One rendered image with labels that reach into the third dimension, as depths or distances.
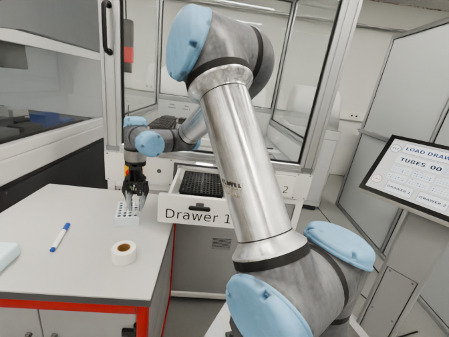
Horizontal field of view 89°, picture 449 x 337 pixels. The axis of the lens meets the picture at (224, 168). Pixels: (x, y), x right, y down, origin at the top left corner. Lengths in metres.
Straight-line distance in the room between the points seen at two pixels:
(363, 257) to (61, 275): 0.73
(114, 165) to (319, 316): 1.05
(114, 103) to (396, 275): 1.48
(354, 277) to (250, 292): 0.18
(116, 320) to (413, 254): 1.18
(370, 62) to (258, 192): 4.48
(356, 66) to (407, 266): 3.71
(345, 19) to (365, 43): 3.51
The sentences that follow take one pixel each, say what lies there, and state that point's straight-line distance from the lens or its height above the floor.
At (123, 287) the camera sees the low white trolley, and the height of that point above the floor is 0.76.
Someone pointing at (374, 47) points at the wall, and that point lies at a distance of 4.77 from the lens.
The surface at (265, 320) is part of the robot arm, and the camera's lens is 0.33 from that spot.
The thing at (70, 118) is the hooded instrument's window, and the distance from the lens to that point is 1.66.
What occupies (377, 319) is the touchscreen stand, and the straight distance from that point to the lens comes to 1.55.
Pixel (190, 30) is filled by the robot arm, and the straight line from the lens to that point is 0.39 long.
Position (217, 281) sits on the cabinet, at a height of 0.19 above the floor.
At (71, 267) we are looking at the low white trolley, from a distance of 0.84.
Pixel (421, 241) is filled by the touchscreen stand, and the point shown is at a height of 0.81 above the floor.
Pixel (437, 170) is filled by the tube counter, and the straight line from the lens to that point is 1.24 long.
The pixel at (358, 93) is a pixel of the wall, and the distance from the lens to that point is 4.68.
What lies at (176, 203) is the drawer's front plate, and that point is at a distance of 0.82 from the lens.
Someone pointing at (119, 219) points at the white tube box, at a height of 0.79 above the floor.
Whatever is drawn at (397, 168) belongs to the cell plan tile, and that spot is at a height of 1.07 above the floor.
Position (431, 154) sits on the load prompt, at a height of 1.16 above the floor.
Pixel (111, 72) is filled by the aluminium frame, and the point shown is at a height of 1.29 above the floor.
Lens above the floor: 1.30
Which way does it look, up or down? 20 degrees down
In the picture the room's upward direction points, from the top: 8 degrees clockwise
